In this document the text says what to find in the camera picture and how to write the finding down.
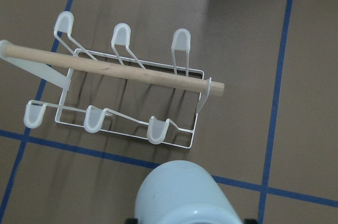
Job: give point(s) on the white wire cup rack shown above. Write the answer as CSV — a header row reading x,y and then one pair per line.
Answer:
x,y
41,98

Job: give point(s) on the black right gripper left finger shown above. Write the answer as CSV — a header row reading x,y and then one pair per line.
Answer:
x,y
131,221

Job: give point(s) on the light blue plastic cup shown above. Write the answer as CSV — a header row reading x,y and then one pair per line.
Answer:
x,y
182,192

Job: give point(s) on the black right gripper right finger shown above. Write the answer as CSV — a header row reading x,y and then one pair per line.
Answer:
x,y
250,221

